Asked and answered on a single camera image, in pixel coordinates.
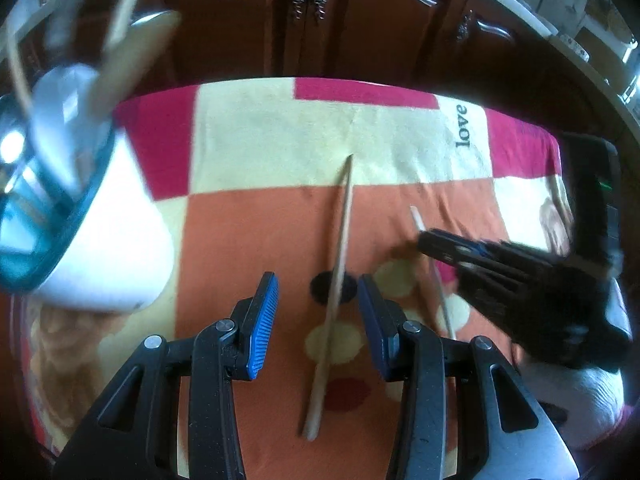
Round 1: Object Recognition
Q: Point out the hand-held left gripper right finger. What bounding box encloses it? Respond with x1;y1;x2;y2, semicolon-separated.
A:
356;274;581;480

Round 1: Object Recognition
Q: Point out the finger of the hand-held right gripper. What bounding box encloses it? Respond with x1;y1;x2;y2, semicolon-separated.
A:
452;265;566;356
417;229;551;281

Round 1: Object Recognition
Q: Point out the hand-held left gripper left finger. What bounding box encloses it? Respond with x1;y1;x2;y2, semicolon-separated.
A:
52;271;280;480

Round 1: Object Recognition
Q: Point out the wooden chopstick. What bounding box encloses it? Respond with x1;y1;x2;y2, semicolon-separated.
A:
410;206;458;341
107;0;153;46
5;25;33;116
301;154;355;442

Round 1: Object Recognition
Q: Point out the white utensil holder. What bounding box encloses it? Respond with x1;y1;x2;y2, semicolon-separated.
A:
0;62;176;311

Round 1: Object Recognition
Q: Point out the white plastic spoon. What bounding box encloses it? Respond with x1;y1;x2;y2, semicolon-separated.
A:
30;65;116;191

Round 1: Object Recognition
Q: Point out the person's right forearm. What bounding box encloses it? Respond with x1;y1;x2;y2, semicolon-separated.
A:
520;360;628;453

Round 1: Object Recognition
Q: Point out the white countertop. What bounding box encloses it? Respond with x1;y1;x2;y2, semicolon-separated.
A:
420;0;640;126

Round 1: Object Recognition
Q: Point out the checkered fleece blanket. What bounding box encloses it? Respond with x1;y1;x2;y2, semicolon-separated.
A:
10;76;576;480

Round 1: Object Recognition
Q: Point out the dark wooden cabinet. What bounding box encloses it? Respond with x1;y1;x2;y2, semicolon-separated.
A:
15;0;640;171

